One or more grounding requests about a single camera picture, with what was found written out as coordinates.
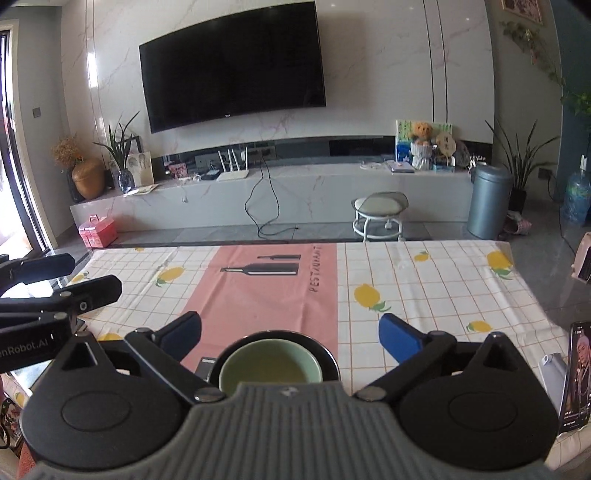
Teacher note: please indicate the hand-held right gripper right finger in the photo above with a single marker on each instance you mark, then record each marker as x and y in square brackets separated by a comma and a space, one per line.
[397, 337]

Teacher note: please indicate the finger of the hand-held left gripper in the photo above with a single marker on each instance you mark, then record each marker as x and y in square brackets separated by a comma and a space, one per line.
[97, 290]
[41, 270]

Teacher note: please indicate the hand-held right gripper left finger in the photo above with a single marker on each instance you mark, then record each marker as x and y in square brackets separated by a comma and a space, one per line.
[184, 333]

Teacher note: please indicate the orange steel bowl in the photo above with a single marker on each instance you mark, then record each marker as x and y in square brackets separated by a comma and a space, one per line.
[328, 362]

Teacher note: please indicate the green ceramic bowl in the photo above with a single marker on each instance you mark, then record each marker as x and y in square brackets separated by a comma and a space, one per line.
[268, 364]

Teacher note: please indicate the pink storage case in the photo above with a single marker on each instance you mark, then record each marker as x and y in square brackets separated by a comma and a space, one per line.
[98, 232]

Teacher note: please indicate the lemon checked tablecloth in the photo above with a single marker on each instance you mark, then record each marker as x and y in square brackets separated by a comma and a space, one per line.
[438, 286]

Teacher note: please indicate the pink printed table runner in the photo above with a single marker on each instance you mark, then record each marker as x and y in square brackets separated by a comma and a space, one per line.
[258, 300]

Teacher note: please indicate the brown round vase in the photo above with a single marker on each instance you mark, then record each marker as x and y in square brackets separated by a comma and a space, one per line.
[87, 180]

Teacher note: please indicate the papers on console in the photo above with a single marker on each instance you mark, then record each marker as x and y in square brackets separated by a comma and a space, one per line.
[141, 189]

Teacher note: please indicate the sliding glass door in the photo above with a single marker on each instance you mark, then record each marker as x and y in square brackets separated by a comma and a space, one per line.
[14, 161]

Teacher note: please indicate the blue glass vase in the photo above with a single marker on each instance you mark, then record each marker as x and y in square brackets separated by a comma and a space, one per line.
[126, 181]

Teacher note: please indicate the dried yellow flowers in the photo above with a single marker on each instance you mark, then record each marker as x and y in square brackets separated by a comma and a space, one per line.
[67, 151]

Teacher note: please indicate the portrait drawing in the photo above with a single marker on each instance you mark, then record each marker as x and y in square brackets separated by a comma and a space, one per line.
[142, 168]

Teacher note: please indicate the white round stool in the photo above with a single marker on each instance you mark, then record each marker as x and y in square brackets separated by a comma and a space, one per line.
[381, 203]

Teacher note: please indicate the pink photo card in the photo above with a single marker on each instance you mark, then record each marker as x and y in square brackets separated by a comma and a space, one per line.
[177, 170]

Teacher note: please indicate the long-leaf green plant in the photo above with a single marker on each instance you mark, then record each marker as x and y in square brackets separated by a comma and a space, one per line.
[119, 145]

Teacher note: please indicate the white phone stand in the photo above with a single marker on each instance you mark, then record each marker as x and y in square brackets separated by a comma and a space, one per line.
[553, 371]

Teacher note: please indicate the grey trash can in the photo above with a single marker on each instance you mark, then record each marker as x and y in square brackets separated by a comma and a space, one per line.
[489, 203]

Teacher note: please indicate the white router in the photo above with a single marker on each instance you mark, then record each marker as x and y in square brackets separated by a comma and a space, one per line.
[233, 175]

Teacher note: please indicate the pink slippers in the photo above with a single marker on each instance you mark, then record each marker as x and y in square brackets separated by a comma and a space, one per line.
[519, 223]

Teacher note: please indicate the flat grey tablet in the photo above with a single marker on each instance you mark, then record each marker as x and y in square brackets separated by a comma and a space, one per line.
[400, 167]

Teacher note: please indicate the black smartphone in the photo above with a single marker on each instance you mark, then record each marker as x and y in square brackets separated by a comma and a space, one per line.
[577, 378]

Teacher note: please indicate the round paper fan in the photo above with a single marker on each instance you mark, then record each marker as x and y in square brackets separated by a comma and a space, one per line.
[446, 146]

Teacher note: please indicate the teddy bear with picture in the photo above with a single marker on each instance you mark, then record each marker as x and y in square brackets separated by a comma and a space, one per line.
[402, 138]

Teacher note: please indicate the pale pink box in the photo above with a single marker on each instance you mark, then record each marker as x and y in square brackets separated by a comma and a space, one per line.
[582, 258]

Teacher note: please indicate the brown teddy bear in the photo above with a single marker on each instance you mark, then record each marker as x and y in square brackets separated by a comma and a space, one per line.
[422, 131]

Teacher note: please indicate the potted green floor plant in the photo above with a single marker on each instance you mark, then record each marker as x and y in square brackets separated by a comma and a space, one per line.
[521, 166]

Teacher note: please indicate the blue water bottle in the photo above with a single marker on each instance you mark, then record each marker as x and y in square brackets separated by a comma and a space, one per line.
[577, 194]

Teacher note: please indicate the hanging green vine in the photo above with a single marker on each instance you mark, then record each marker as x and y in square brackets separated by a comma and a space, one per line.
[531, 41]

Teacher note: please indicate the black wall television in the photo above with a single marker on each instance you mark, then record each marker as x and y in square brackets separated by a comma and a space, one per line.
[231, 69]

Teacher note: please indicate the framed wall picture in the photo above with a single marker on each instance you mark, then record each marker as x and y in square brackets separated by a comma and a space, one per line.
[521, 9]

